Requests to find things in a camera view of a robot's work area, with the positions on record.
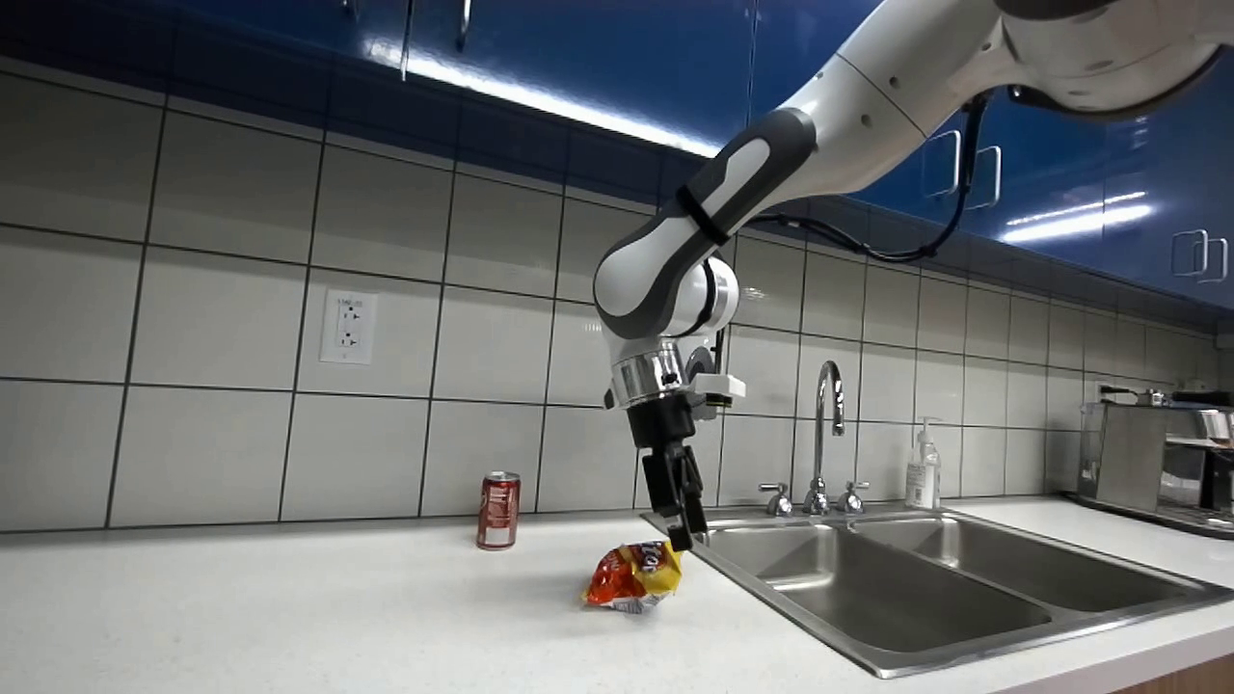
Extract stainless steel double sink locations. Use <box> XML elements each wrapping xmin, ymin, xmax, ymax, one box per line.
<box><xmin>686</xmin><ymin>500</ymin><xmax>1234</xmax><ymax>683</ymax></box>

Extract white wall outlet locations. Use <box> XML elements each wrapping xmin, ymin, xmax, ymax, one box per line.
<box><xmin>321</xmin><ymin>288</ymin><xmax>376</xmax><ymax>369</ymax></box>

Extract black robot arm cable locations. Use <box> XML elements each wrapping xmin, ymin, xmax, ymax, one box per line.
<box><xmin>767</xmin><ymin>87</ymin><xmax>993</xmax><ymax>266</ymax></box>

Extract chrome gooseneck faucet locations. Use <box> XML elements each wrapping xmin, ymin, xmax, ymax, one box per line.
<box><xmin>803</xmin><ymin>358</ymin><xmax>853</xmax><ymax>516</ymax></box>

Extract clear soap pump bottle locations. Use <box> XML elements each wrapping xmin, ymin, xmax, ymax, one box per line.
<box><xmin>901</xmin><ymin>415</ymin><xmax>943</xmax><ymax>514</ymax></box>

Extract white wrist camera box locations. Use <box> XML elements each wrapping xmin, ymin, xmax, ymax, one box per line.
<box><xmin>691</xmin><ymin>367</ymin><xmax>747</xmax><ymax>408</ymax></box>

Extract red soda can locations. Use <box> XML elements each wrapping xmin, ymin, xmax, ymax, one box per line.
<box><xmin>473</xmin><ymin>465</ymin><xmax>523</xmax><ymax>555</ymax></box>

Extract silver cabinet door handle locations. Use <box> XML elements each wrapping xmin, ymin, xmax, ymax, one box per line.
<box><xmin>966</xmin><ymin>142</ymin><xmax>1005</xmax><ymax>213</ymax></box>
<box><xmin>928</xmin><ymin>127</ymin><xmax>964</xmax><ymax>203</ymax></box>

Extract stainless steel countertop appliance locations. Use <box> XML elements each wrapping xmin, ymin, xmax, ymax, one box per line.
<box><xmin>1076</xmin><ymin>387</ymin><xmax>1234</xmax><ymax>539</ymax></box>

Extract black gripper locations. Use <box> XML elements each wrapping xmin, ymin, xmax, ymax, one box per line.
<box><xmin>626</xmin><ymin>389</ymin><xmax>711</xmax><ymax>555</ymax></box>

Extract glossy blue upper cabinets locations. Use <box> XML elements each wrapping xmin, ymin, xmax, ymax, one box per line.
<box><xmin>0</xmin><ymin>0</ymin><xmax>1234</xmax><ymax>331</ymax></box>

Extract orange yellow snack packet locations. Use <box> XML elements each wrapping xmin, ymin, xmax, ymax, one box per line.
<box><xmin>582</xmin><ymin>536</ymin><xmax>686</xmax><ymax>614</ymax></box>

